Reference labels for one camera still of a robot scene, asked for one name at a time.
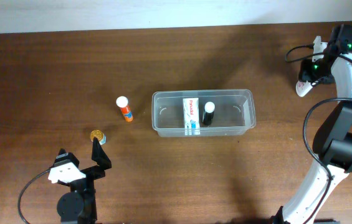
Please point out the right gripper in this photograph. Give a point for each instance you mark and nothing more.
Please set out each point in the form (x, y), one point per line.
(304, 74)

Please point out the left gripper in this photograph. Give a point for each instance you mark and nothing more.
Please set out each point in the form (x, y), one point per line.
(98, 156)

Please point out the small gold-lidded jar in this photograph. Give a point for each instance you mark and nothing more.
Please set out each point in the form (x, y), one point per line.
(99, 135)

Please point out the white spray bottle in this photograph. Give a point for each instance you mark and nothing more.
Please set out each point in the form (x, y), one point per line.
(302, 88)

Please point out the orange effervescent tablet tube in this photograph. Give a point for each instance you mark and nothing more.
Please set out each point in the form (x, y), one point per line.
(122, 103)

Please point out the white blue medicine box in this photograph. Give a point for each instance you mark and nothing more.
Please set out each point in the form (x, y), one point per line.
(191, 116)

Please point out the black bottle white cap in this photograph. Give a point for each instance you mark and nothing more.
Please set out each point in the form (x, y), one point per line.
(208, 113)

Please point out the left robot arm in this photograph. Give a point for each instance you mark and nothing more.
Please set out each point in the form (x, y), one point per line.
(78, 205)

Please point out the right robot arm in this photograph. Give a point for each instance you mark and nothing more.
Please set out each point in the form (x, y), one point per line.
(258, 50)

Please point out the clear plastic container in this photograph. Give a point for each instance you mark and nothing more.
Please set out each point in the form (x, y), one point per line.
(234, 112)

